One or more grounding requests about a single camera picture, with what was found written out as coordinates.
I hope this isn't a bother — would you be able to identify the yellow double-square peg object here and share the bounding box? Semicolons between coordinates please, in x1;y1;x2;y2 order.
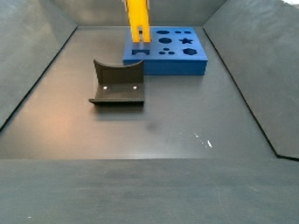
124;0;150;43

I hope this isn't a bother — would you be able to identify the black curved holder stand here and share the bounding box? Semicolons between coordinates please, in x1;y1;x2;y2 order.
88;60;145;105

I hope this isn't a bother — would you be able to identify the blue shape-sorter block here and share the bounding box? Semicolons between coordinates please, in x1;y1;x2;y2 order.
122;26;208;75

